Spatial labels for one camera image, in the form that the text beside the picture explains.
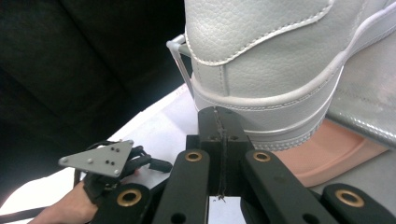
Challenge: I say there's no pink slide slipper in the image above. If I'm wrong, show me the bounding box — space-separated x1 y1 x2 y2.
272 119 389 189

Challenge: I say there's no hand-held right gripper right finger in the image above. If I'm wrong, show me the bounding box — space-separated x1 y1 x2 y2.
222 106 256 198

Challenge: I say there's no white lace-up sneaker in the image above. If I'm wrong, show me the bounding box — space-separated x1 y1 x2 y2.
184 0 396 152

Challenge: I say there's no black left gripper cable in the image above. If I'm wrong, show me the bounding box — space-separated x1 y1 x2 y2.
0 205 50 224

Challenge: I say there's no black curtain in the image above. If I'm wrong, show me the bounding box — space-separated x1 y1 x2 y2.
0 0 194 206

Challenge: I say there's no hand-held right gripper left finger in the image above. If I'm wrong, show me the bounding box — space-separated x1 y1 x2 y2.
186 105 224 198

